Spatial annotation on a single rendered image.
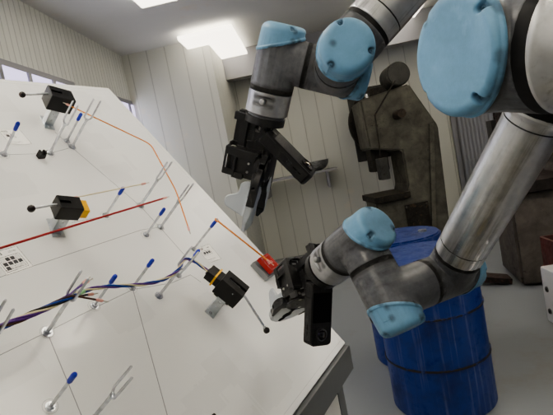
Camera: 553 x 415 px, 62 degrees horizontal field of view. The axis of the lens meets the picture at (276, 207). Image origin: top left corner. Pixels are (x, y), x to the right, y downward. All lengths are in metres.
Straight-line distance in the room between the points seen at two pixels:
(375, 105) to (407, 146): 0.63
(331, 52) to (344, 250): 0.30
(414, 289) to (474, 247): 0.11
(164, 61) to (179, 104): 0.53
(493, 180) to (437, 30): 0.25
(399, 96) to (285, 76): 5.16
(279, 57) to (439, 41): 0.35
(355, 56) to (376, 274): 0.31
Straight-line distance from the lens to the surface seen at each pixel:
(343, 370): 1.23
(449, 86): 0.48
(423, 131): 5.97
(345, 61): 0.64
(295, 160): 0.81
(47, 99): 1.20
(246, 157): 0.82
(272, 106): 0.80
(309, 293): 0.84
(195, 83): 5.69
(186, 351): 0.92
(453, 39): 0.47
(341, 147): 6.79
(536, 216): 4.23
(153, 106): 5.80
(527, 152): 0.65
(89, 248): 0.97
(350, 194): 6.82
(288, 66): 0.78
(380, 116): 5.83
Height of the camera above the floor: 1.35
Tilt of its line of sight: 5 degrees down
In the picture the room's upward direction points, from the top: 11 degrees counter-clockwise
